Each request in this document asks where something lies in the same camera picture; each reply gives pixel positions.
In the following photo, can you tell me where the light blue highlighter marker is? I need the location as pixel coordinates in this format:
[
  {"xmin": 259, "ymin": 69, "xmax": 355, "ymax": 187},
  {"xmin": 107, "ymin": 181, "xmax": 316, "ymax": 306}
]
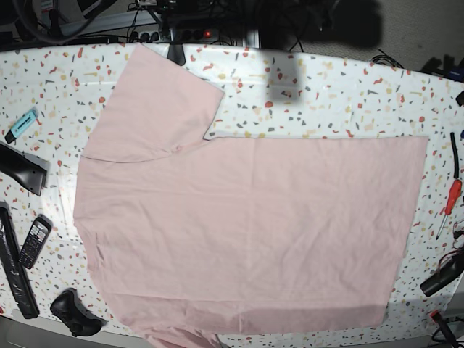
[{"xmin": 4, "ymin": 108, "xmax": 38, "ymax": 144}]

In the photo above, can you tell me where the black power strip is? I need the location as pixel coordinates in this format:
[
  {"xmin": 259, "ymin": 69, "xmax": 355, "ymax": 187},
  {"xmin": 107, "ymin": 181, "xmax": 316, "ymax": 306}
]
[{"xmin": 128, "ymin": 29, "xmax": 219, "ymax": 44}]

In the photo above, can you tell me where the black rubber tube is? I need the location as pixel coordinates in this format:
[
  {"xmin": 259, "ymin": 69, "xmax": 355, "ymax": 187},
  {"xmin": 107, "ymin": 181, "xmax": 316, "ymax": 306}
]
[{"xmin": 449, "ymin": 132, "xmax": 460, "ymax": 179}]

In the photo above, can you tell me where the black table clamp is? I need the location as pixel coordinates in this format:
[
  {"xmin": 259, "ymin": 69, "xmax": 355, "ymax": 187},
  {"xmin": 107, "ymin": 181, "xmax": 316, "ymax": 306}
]
[{"xmin": 167, "ymin": 44, "xmax": 186, "ymax": 67}]

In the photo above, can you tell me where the black cordless phone handset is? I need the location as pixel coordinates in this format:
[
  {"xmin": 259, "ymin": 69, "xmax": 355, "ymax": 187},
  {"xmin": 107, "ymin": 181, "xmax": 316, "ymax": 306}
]
[{"xmin": 19, "ymin": 215, "xmax": 52, "ymax": 270}]

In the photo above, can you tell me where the pink T-shirt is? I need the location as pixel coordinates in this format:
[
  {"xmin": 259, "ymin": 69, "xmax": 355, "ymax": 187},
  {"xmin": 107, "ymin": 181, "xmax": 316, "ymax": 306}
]
[{"xmin": 74, "ymin": 45, "xmax": 428, "ymax": 347}]

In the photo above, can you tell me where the red handled screwdriver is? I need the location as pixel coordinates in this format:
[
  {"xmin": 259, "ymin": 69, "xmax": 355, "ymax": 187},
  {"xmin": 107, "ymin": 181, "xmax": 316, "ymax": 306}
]
[{"xmin": 436, "ymin": 179, "xmax": 462, "ymax": 240}]

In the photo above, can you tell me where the red and black plug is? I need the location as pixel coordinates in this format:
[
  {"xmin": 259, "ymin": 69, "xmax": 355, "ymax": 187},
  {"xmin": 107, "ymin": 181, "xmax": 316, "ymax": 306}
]
[{"xmin": 430, "ymin": 310, "xmax": 460, "ymax": 347}]

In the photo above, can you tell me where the black cylinder with red wires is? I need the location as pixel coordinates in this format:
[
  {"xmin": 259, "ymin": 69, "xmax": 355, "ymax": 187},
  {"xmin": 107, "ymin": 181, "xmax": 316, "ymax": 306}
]
[{"xmin": 420, "ymin": 257, "xmax": 463, "ymax": 297}]

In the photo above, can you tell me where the long black bar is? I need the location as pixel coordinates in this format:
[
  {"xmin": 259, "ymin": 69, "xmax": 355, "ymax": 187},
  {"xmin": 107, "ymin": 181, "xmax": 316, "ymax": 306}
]
[{"xmin": 1, "ymin": 202, "xmax": 39, "ymax": 319}]

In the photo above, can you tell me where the black game controller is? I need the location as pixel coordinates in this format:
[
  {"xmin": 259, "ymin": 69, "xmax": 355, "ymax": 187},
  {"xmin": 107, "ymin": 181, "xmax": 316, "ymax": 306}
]
[{"xmin": 50, "ymin": 288, "xmax": 104, "ymax": 337}]

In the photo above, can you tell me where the terrazzo pattern table cover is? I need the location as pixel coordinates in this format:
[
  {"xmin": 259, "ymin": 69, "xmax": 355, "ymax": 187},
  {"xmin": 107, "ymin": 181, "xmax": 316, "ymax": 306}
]
[{"xmin": 1, "ymin": 43, "xmax": 463, "ymax": 347}]

